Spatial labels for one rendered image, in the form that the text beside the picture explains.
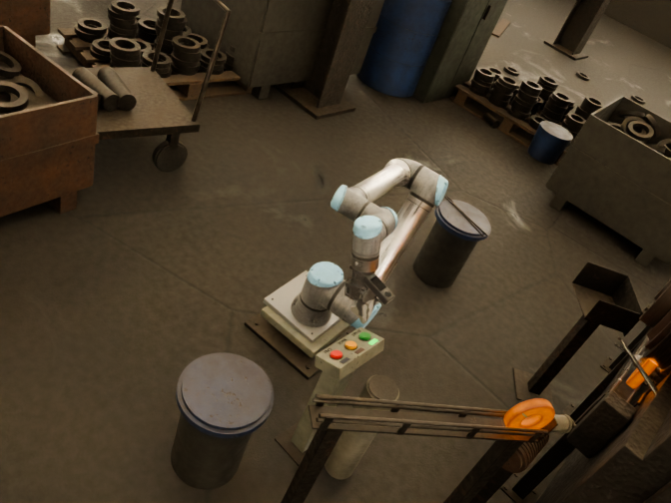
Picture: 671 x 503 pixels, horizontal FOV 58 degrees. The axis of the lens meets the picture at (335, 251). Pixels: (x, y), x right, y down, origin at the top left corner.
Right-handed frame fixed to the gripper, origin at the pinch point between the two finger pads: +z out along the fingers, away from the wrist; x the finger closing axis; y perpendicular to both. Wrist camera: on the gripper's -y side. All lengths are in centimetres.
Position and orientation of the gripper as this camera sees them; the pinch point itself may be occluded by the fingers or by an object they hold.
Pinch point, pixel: (365, 320)
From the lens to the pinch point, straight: 207.7
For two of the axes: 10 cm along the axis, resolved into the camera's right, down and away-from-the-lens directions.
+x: -6.6, 3.0, -6.9
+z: -0.4, 9.0, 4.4
